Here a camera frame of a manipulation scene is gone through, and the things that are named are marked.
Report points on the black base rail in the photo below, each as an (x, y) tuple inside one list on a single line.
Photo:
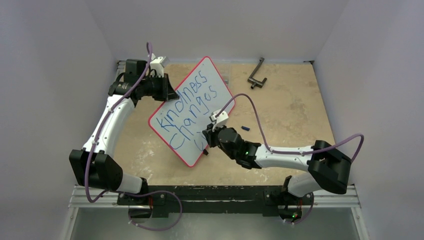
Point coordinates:
[(266, 200)]

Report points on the red framed whiteboard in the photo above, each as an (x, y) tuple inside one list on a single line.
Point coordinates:
[(179, 123)]

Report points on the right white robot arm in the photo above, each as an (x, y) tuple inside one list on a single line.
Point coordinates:
[(324, 166)]

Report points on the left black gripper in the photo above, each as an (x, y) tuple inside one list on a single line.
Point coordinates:
[(167, 92)]

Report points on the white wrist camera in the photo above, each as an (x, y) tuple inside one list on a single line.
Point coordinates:
[(157, 65), (218, 119)]

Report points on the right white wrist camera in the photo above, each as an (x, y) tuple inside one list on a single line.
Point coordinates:
[(218, 119)]

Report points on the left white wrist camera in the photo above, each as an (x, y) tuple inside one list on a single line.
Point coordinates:
[(157, 65)]

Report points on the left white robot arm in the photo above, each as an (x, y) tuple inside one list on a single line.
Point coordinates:
[(93, 165)]

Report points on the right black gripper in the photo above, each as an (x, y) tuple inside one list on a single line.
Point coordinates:
[(211, 138)]

